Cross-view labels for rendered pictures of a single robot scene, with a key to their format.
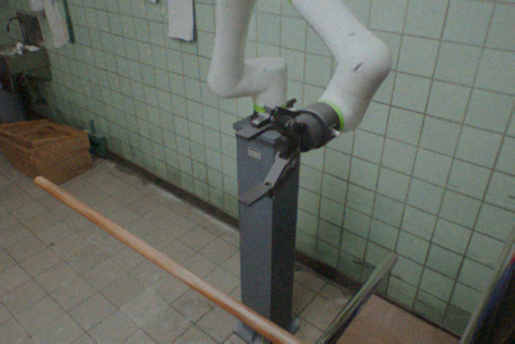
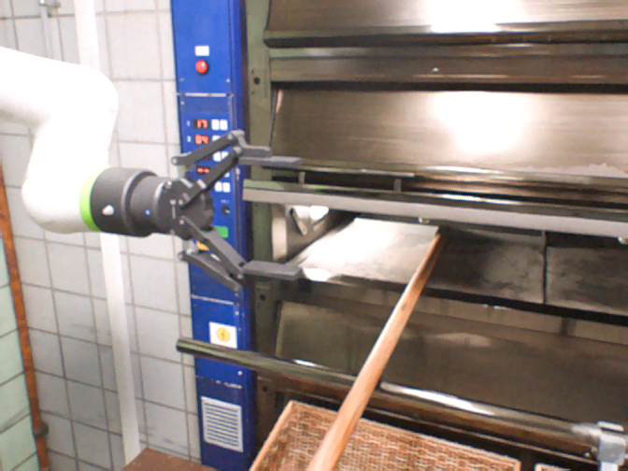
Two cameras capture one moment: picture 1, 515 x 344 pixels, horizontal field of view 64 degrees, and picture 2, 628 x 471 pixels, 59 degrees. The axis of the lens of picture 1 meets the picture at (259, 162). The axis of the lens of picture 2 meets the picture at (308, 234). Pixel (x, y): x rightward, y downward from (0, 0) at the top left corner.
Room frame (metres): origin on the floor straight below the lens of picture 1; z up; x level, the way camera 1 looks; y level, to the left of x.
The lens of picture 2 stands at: (0.80, 0.64, 1.66)
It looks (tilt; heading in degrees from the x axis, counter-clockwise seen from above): 17 degrees down; 253
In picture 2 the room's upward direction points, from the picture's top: straight up
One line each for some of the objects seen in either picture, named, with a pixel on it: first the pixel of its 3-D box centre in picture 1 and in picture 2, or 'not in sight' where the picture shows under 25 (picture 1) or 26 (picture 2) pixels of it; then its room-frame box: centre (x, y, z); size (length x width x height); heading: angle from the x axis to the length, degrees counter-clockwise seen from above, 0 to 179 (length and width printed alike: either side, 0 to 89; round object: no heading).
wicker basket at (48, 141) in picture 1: (42, 137); not in sight; (3.08, 1.81, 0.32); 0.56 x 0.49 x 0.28; 58
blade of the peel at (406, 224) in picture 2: not in sight; (452, 217); (-0.15, -0.88, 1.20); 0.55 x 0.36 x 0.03; 142
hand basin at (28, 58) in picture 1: (20, 67); not in sight; (3.78, 2.23, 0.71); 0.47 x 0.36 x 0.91; 50
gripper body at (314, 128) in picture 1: (295, 138); (178, 206); (0.76, -0.07, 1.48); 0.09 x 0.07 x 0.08; 141
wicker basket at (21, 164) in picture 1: (46, 156); not in sight; (3.08, 1.82, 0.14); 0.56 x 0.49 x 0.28; 56
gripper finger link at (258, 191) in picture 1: (255, 194); (272, 270); (0.65, 0.01, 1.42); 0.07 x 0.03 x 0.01; 141
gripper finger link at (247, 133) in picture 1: (254, 130); (270, 161); (0.65, 0.01, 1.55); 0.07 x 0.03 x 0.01; 141
